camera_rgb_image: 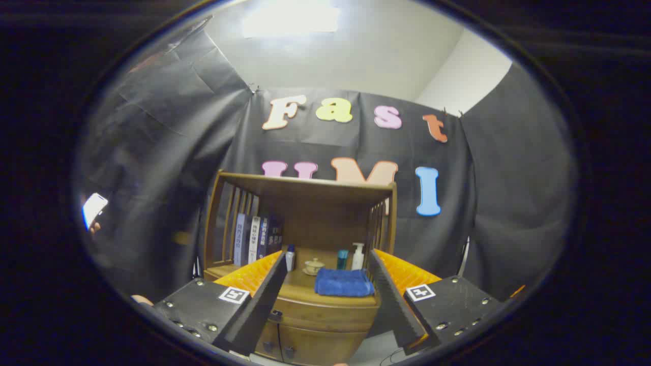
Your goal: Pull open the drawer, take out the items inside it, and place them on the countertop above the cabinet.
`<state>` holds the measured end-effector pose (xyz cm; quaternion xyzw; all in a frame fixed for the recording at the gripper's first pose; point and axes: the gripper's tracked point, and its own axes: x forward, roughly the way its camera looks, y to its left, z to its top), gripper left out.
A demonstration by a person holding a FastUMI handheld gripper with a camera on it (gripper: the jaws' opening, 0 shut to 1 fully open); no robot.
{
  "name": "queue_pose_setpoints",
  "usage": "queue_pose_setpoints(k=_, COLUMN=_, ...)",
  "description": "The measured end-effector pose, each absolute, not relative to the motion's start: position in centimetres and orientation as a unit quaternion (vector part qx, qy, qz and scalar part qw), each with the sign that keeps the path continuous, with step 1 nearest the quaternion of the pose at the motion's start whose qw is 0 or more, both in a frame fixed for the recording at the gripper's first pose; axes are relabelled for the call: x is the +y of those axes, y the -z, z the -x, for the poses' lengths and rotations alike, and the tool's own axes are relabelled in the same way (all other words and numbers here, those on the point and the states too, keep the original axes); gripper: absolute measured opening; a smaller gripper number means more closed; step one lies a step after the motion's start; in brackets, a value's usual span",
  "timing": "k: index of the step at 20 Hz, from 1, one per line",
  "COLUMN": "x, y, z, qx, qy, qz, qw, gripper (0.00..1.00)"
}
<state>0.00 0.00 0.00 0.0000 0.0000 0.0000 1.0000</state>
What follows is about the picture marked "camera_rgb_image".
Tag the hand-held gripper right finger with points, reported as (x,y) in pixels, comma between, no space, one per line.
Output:
(391,300)

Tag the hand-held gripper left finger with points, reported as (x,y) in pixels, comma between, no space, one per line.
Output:
(264,300)

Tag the wooden drawer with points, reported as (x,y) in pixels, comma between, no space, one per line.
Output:
(325,315)

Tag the wooden countertop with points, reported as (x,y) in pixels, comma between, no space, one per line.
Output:
(300,287)

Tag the wooden cabinet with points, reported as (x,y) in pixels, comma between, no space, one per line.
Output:
(325,213)

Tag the white bottle blue cap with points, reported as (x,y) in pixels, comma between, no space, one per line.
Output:
(290,260)

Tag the blue towel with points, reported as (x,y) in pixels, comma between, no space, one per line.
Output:
(343,283)

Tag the white pump bottle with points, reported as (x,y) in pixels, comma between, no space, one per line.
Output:
(358,260)

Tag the beige lidded tea cup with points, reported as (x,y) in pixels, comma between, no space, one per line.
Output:
(314,266)

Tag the white book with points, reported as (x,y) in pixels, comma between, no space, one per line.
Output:
(254,239)

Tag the teal bottle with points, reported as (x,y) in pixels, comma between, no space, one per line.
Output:
(342,260)

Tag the dark blue book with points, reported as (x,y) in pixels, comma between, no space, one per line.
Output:
(272,236)

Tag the pale blue book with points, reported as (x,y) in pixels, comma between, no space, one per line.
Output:
(240,239)

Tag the white stand pole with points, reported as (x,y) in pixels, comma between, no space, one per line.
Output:
(465,256)

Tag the white smartphone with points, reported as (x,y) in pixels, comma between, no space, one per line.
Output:
(94,208)

